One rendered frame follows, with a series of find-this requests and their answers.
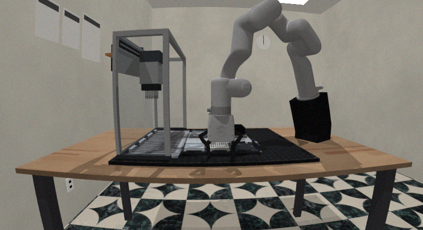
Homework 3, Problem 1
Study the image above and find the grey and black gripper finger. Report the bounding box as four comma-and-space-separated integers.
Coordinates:
199, 130, 211, 157
231, 130, 243, 157

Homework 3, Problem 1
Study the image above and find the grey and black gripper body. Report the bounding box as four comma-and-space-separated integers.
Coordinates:
208, 114, 235, 142

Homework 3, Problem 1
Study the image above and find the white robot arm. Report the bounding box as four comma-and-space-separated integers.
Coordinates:
207, 0, 323, 115

